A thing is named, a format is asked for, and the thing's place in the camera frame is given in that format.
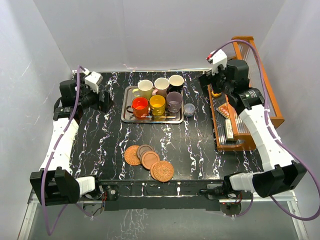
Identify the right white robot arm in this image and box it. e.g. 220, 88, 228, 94
199, 59, 307, 199

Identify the aluminium frame rail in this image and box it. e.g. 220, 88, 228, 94
17, 189, 309, 240

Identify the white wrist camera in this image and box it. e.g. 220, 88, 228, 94
83, 68, 103, 94
206, 49, 228, 76

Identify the orange red mug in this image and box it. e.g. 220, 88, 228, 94
126, 97, 149, 118

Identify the light brown wooden coaster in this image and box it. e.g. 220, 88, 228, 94
140, 151, 160, 170

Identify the cream yellow mug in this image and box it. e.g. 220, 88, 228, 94
132, 79, 154, 100

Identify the dark brown wooden coaster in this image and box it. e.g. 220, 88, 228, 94
136, 144, 155, 160

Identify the white eraser box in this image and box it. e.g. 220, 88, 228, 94
224, 119, 234, 141

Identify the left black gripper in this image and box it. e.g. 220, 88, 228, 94
76, 79, 115, 114

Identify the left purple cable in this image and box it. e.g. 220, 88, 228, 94
40, 65, 89, 236

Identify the purple cable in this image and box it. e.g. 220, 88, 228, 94
206, 39, 320, 221
40, 65, 89, 236

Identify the lilac mug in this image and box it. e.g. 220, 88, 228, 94
166, 91, 183, 113

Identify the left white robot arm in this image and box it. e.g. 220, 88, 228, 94
29, 71, 113, 206

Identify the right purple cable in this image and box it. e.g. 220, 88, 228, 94
206, 39, 320, 221

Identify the silver metal tray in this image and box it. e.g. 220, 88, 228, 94
121, 85, 184, 124

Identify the woven rattan coaster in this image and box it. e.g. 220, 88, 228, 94
124, 145, 141, 166
150, 160, 174, 182

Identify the black mug white inside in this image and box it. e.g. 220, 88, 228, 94
167, 75, 185, 93

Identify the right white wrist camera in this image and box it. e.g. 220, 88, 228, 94
206, 49, 228, 76

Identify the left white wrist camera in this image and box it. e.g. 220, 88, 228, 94
83, 68, 103, 94

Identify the clear jar of paperclips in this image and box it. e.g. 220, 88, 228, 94
183, 103, 196, 118

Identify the pink mug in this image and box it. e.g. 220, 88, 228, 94
152, 77, 170, 98

